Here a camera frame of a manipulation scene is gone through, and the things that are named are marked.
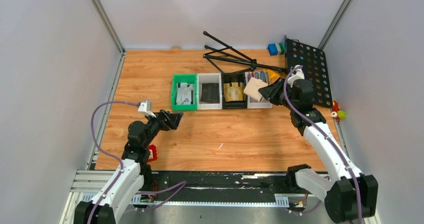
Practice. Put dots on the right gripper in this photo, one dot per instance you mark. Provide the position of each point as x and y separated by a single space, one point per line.
278 93

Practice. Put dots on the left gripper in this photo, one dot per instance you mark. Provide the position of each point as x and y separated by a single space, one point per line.
164 120

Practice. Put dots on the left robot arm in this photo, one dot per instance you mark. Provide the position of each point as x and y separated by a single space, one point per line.
132 174

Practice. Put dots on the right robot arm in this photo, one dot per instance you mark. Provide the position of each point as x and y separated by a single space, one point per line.
348 194

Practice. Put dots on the white bin with card holders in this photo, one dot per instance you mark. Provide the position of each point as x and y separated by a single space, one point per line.
254 104

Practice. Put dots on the red card holder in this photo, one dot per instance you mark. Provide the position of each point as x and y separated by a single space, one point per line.
251 75

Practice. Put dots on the white cards stack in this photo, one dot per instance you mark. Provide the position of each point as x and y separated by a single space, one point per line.
184 94

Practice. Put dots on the gold cards stack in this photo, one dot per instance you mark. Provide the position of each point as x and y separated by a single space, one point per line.
234 91

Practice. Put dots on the black cards stack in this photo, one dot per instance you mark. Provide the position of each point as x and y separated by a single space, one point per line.
210 93

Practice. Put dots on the white bin with black cards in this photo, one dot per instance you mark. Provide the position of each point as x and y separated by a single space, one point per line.
208 78

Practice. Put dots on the black tripod legs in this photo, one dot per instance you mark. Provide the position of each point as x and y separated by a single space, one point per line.
232 55

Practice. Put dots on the red toy block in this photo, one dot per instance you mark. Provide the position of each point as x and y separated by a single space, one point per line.
152 153

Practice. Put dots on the green bin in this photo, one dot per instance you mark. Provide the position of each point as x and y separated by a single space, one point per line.
180 78

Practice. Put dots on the blue green toy block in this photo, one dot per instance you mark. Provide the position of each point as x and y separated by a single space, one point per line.
276 49

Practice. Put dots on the black music stand desk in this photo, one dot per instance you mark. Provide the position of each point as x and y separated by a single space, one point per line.
314 67

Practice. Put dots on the red green toy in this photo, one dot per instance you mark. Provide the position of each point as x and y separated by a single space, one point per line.
337 113

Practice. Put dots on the yellow triangle frame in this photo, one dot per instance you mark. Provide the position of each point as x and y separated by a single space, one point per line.
271 76

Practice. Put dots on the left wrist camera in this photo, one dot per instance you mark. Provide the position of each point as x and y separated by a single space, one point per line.
144 108

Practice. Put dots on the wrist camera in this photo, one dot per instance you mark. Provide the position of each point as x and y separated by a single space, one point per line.
144 108
296 75

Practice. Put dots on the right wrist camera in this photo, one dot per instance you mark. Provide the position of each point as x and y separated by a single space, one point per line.
296 75

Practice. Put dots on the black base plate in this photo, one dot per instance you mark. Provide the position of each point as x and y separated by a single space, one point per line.
249 186

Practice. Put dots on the white slotted cable duct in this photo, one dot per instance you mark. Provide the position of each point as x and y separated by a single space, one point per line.
280 201

